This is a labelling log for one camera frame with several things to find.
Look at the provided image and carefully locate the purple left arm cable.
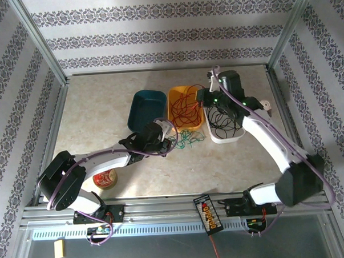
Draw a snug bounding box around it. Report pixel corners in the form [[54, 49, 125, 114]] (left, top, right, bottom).
[[43, 116, 184, 249]]

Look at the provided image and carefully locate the aluminium frame post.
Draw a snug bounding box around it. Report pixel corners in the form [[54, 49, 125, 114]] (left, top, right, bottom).
[[265, 0, 324, 71], [7, 0, 71, 88]]

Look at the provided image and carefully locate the orange power lead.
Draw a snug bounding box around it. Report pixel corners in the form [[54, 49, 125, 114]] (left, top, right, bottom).
[[209, 233, 224, 258]]

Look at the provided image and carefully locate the white plastic bin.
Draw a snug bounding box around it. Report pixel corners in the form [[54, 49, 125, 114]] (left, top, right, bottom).
[[204, 104, 247, 145]]

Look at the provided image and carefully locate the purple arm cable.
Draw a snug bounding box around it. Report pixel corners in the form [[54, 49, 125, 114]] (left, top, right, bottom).
[[43, 116, 184, 249], [211, 61, 339, 240]]

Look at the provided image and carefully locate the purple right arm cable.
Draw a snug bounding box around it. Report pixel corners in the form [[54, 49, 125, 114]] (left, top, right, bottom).
[[211, 61, 339, 240]]

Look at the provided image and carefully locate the round red tin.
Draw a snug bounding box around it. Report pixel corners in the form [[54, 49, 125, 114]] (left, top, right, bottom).
[[92, 168, 119, 191]]

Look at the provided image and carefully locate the small circuit board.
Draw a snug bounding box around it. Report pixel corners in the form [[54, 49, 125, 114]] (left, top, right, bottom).
[[246, 218, 265, 229], [87, 225, 111, 236]]

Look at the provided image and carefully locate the pale yellow block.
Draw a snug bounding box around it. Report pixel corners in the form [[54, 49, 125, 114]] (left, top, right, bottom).
[[53, 239, 66, 258]]

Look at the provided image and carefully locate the orange plastic bin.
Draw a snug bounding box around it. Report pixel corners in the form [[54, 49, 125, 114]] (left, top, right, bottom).
[[166, 85, 206, 132]]

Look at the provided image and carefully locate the grey slotted cable duct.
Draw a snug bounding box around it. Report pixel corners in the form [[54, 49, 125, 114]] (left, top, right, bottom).
[[31, 217, 268, 241]]

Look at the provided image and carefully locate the aluminium front rail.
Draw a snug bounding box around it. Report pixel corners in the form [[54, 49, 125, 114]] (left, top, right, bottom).
[[19, 189, 330, 228]]

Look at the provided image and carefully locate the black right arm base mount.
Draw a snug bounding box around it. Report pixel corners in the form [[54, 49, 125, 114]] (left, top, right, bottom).
[[217, 196, 248, 218]]

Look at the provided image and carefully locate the black power distribution board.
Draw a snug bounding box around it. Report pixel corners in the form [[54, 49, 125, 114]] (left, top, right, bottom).
[[193, 194, 225, 236]]

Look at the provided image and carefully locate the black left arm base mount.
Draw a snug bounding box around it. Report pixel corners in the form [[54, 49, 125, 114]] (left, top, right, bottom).
[[72, 204, 127, 225]]

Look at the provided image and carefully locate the teal plastic bin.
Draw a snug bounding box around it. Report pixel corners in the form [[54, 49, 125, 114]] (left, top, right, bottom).
[[126, 88, 169, 138]]

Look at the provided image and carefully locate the aluminium back rail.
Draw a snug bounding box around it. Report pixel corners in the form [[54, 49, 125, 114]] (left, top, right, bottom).
[[65, 63, 270, 78]]

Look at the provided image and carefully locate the pink tape roll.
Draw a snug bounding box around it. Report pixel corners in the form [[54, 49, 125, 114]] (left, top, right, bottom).
[[258, 98, 274, 118]]

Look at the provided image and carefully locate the red cable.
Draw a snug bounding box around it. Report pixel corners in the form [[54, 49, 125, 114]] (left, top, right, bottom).
[[169, 84, 206, 128], [170, 89, 203, 128]]

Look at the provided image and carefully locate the aluminium side rail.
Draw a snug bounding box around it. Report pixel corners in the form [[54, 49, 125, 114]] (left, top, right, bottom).
[[265, 64, 318, 189], [27, 79, 76, 207]]

